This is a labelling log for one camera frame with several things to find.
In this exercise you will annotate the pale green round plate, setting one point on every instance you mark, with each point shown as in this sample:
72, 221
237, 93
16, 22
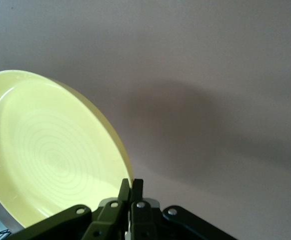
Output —
0, 207

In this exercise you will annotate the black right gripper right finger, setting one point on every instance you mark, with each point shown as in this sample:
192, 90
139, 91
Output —
141, 220

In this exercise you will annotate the brown table cloth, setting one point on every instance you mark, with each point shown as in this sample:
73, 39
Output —
198, 75

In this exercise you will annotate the yellow round plate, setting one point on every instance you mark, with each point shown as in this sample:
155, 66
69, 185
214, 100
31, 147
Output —
48, 150

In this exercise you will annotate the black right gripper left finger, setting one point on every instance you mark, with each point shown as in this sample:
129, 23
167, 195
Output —
110, 220

